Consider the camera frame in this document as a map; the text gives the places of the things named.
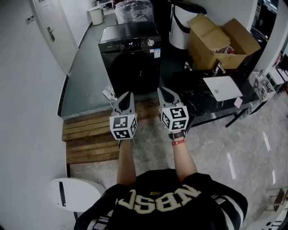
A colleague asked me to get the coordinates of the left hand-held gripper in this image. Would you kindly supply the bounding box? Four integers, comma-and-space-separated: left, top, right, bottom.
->
109, 91, 138, 141

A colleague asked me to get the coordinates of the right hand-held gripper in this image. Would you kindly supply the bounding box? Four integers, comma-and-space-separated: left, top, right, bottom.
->
157, 87, 189, 132

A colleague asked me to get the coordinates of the black front-load washing machine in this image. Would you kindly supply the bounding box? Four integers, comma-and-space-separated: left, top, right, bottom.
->
98, 21, 163, 96

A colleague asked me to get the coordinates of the person's left forearm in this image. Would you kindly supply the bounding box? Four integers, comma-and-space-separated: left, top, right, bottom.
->
116, 139, 137, 187

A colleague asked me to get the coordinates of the person's right forearm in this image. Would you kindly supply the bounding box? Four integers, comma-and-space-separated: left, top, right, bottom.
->
168, 129, 198, 182

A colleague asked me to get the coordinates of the white power strip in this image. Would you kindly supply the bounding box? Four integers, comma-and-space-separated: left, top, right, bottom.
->
102, 86, 118, 101

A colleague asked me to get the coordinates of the black marble table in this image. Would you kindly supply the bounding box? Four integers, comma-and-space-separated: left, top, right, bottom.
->
172, 69, 269, 133

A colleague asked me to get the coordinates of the black wristwatch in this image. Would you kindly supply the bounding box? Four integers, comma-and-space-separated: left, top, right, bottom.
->
168, 130, 187, 140

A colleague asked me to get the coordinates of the wooden slat platform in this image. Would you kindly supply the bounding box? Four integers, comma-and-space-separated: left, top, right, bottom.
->
62, 98, 162, 165

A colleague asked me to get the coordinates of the white laptop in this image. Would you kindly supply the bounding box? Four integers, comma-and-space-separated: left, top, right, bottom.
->
202, 75, 244, 102

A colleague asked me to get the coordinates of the chrome faucet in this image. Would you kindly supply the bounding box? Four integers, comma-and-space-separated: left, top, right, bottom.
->
211, 60, 226, 76

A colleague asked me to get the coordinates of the large cardboard box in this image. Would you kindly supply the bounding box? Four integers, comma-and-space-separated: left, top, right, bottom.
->
187, 13, 261, 71

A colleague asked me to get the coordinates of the white cylindrical appliance black stripe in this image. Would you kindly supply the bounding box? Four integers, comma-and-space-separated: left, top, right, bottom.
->
168, 0, 207, 50

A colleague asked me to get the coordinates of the plastic-wrapped bulky object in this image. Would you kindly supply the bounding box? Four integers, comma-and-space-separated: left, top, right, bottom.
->
115, 0, 155, 25

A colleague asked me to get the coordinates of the white waste bin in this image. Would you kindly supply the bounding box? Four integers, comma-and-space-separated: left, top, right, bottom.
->
87, 6, 104, 26

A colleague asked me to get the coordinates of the marble patterned box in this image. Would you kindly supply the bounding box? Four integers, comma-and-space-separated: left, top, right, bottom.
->
248, 70, 276, 100

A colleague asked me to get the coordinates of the white door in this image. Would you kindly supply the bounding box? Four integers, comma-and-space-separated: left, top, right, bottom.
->
31, 0, 79, 74

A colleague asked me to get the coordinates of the white round stool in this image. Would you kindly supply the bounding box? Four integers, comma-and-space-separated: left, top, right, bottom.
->
49, 177, 107, 213

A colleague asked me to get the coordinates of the black lettered jersey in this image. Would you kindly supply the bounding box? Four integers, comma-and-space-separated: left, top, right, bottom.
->
74, 168, 249, 230

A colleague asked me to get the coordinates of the metal door handle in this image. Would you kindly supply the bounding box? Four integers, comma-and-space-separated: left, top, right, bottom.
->
46, 26, 56, 42

